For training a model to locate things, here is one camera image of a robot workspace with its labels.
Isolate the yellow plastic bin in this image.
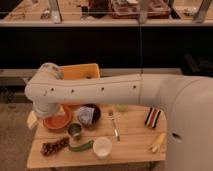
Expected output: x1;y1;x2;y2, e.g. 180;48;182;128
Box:
61;63;100;80

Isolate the striped black white object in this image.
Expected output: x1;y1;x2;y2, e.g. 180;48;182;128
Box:
145;107;161;129

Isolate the small metal cup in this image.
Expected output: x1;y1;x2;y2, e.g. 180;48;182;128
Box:
67;123;82;139

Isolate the metal fork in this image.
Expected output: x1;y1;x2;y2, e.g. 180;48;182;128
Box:
108;110;120;141

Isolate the white cup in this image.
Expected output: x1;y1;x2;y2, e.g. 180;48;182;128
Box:
93;137;112;159

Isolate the crumpled grey cloth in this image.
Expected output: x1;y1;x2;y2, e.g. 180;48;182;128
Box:
75;106;95;125

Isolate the wooden table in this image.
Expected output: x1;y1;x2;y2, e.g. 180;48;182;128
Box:
27;105;166;169

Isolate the light green cup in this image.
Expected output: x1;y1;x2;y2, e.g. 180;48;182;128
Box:
115;104;128;112

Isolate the yellow banana toy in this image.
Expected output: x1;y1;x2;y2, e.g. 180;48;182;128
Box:
150;133;166;153

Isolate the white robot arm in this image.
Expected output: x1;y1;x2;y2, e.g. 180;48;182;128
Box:
25;63;213;171

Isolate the dark grape bunch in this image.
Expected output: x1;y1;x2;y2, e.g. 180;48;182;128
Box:
41;137;69;157

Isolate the orange ceramic plate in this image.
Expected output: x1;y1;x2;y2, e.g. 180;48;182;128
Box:
43;106;73;130

